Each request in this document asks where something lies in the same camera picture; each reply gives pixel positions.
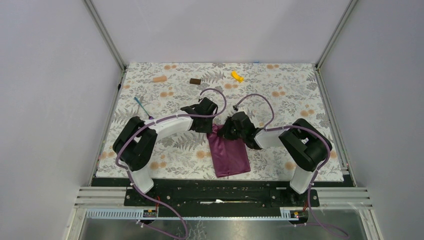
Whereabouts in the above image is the purple cable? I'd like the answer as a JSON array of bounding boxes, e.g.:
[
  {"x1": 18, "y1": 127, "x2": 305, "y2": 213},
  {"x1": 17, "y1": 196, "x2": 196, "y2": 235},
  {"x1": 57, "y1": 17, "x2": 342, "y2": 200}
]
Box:
[
  {"x1": 115, "y1": 87, "x2": 228, "y2": 239},
  {"x1": 233, "y1": 93, "x2": 350, "y2": 239}
]

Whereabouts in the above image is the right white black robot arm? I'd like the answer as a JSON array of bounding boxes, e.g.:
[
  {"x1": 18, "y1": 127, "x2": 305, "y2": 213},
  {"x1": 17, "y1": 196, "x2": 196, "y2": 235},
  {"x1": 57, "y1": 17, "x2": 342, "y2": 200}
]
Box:
[{"x1": 217, "y1": 111, "x2": 333, "y2": 206}]

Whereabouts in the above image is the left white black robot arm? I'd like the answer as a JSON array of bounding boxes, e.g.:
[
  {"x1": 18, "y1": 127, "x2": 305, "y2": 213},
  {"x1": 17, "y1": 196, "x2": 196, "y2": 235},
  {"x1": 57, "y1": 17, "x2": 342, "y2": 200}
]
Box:
[{"x1": 112, "y1": 97, "x2": 218, "y2": 206}]

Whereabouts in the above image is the floral patterned table mat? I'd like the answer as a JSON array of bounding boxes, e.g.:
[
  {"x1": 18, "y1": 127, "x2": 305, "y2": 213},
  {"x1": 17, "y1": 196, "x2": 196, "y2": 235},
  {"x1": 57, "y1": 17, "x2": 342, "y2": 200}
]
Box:
[{"x1": 95, "y1": 62, "x2": 344, "y2": 182}]

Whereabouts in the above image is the left aluminium frame post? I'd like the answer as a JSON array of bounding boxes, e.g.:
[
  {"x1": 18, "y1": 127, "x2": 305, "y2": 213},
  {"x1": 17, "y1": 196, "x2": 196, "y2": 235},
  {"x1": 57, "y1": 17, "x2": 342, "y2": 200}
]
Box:
[{"x1": 82, "y1": 0, "x2": 127, "y2": 72}]

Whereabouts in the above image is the orange toy block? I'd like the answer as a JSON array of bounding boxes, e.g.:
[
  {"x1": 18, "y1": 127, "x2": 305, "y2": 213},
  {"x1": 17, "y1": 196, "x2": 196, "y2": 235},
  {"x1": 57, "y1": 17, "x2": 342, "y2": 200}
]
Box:
[{"x1": 152, "y1": 75, "x2": 168, "y2": 83}]

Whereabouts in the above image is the aluminium frame post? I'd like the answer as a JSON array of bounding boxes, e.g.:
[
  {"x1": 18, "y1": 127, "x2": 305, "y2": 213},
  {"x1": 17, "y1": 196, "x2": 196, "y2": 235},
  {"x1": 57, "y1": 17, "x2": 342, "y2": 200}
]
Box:
[
  {"x1": 82, "y1": 0, "x2": 127, "y2": 72},
  {"x1": 315, "y1": 0, "x2": 359, "y2": 70}
]

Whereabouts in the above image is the purple cloth napkin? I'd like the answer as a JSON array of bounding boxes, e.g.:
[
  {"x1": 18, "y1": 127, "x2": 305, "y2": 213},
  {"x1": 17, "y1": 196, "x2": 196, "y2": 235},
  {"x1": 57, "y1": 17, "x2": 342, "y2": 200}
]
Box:
[{"x1": 206, "y1": 124, "x2": 251, "y2": 178}]

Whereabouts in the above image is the yellow toy piece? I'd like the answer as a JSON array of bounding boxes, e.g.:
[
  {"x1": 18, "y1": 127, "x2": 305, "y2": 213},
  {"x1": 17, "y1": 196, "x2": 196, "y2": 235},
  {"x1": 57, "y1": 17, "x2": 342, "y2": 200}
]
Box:
[{"x1": 230, "y1": 71, "x2": 244, "y2": 83}]

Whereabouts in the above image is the right aluminium frame post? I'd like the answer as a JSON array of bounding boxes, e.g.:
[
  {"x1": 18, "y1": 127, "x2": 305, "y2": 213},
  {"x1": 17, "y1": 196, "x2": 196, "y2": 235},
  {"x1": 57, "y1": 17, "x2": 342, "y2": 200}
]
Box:
[{"x1": 315, "y1": 0, "x2": 359, "y2": 70}]

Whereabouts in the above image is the white slotted cable duct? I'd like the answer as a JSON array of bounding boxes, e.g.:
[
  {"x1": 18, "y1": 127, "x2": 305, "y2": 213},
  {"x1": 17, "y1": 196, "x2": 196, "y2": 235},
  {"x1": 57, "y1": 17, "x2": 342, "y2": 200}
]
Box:
[{"x1": 86, "y1": 207, "x2": 301, "y2": 221}]

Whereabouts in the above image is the brown toy block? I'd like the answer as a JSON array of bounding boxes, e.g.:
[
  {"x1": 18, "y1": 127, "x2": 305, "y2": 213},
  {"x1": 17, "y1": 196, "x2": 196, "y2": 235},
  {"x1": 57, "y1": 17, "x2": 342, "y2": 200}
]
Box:
[{"x1": 189, "y1": 78, "x2": 202, "y2": 85}]

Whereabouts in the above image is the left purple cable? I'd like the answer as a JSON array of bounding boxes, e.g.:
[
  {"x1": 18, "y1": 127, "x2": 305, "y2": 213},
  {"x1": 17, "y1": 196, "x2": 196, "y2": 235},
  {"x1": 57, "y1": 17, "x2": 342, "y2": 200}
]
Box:
[{"x1": 115, "y1": 87, "x2": 228, "y2": 239}]

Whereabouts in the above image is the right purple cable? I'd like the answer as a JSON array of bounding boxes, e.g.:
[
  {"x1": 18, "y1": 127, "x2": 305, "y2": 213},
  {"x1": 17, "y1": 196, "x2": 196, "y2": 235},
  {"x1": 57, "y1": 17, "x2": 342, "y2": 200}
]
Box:
[{"x1": 233, "y1": 93, "x2": 350, "y2": 239}]

